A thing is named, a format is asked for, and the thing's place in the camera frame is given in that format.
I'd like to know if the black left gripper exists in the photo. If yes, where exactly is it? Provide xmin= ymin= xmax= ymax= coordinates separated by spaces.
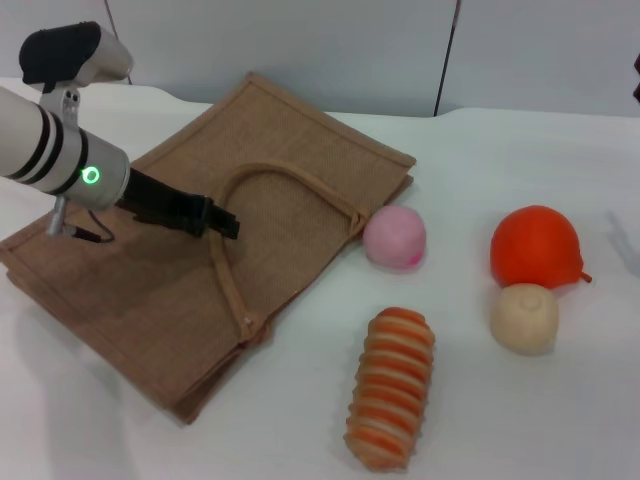
xmin=115 ymin=168 xmax=242 ymax=241

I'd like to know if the brown woven handbag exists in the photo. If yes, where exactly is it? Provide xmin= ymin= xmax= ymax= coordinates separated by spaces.
xmin=0 ymin=71 xmax=417 ymax=426

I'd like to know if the pink toy peach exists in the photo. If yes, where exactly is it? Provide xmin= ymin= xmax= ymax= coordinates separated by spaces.
xmin=363 ymin=204 xmax=428 ymax=273

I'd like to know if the orange toy fruit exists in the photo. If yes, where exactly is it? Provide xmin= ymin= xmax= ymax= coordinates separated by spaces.
xmin=489 ymin=204 xmax=594 ymax=291

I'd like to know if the orange striped bread loaf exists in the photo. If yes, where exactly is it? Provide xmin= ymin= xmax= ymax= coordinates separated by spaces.
xmin=342 ymin=306 xmax=436 ymax=472

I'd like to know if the cream round bun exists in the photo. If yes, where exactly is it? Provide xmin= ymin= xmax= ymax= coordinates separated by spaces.
xmin=489 ymin=283 xmax=559 ymax=356

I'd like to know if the black wrist cable with plug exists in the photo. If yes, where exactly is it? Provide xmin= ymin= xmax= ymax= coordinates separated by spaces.
xmin=46 ymin=196 xmax=117 ymax=246

